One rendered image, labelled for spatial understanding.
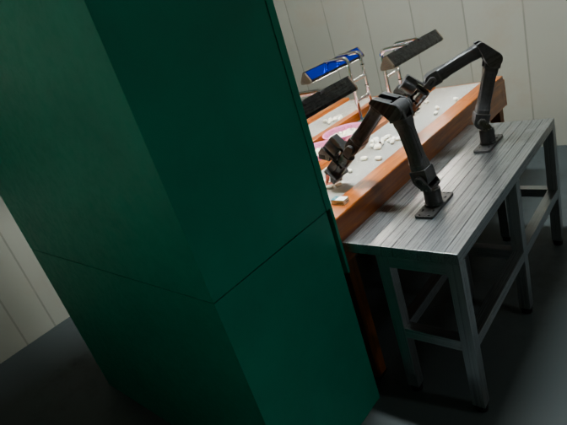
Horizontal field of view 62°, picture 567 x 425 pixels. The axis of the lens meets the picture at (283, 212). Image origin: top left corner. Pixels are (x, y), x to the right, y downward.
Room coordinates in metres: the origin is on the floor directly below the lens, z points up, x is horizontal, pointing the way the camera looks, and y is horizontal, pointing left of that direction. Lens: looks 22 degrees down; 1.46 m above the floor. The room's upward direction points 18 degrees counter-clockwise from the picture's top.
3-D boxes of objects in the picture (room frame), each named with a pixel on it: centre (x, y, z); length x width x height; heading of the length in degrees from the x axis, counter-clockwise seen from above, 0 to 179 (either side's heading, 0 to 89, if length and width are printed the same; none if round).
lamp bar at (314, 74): (3.11, -0.60, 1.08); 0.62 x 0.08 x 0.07; 132
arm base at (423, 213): (1.55, -0.54, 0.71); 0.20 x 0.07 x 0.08; 133
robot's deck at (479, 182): (1.94, -0.58, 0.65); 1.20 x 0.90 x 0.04; 133
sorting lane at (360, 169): (2.29, -0.62, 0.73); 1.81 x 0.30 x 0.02; 132
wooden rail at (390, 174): (2.13, -0.76, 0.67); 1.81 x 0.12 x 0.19; 132
